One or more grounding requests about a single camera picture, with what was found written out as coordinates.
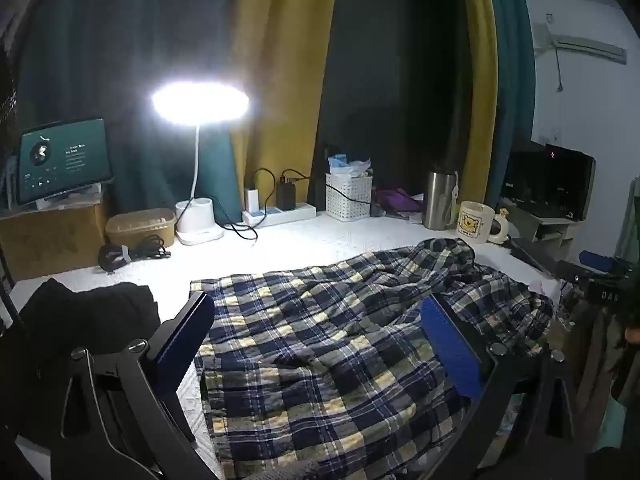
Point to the black charger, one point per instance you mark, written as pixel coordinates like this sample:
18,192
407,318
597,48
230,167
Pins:
286,194

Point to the white power strip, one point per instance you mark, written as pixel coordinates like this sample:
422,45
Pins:
295,212

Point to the beige lidded container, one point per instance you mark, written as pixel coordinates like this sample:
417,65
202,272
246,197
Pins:
140,227

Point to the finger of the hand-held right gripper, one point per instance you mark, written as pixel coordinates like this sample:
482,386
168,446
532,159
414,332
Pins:
572,272
595,260

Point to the khaki green clothing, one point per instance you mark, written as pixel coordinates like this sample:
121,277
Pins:
595,350

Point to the white desk lamp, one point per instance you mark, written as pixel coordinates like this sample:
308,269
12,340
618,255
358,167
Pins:
200,102

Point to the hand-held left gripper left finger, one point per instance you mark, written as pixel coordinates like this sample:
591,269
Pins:
182,327

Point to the brown cardboard box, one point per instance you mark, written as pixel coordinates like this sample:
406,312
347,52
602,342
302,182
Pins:
45,240

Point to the white charger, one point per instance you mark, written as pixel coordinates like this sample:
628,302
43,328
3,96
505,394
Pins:
252,200

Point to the white perforated basket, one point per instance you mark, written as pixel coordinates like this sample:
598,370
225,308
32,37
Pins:
347,210

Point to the white textured table cloth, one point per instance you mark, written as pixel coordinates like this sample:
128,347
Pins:
310,245

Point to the white air conditioner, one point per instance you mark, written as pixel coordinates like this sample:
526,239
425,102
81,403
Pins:
585,47

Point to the steel tumbler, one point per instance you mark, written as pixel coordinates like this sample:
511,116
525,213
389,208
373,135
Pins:
439,200

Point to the black monitor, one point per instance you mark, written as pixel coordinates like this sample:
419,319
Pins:
550,180

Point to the green curtain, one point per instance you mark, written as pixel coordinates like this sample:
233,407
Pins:
515,85
125,35

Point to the purple bag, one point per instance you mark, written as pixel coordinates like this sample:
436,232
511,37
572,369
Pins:
397,200

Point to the black garment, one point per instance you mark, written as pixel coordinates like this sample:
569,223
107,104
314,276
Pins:
75,315

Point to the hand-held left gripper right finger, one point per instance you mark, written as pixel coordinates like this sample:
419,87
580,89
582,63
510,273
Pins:
450,345

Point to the yellow curtain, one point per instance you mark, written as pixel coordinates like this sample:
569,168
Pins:
280,60
482,85

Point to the tablet with green screen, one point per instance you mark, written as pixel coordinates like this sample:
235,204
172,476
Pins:
65,160

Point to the white mug with yellow print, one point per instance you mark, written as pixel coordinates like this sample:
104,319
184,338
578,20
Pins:
475,222

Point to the blue white packets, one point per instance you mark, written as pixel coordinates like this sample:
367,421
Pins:
350,165

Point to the blue yellow plaid shirt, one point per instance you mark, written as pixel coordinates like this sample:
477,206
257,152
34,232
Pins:
325,335

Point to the clear plastic box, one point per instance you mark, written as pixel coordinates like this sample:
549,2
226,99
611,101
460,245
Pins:
70,199

